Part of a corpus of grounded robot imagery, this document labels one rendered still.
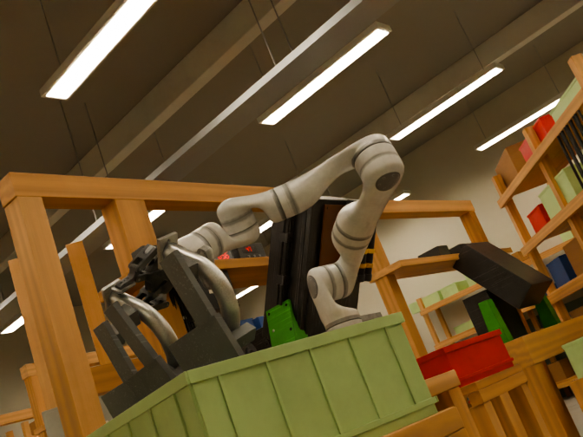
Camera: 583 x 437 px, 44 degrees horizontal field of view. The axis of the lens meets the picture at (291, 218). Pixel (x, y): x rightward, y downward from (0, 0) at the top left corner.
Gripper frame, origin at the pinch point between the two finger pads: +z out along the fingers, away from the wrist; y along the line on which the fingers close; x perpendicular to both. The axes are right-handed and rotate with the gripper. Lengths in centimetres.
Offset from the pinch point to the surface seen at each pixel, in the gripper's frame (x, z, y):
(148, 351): 11.0, 5.3, -3.6
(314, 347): 40.0, -2.9, 4.7
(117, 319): 4.3, 5.4, 0.5
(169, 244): 11.2, -3.0, 13.4
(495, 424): 41, -79, -76
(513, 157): -102, -464, -187
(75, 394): -65, -20, -73
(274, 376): 39.2, 5.6, 5.2
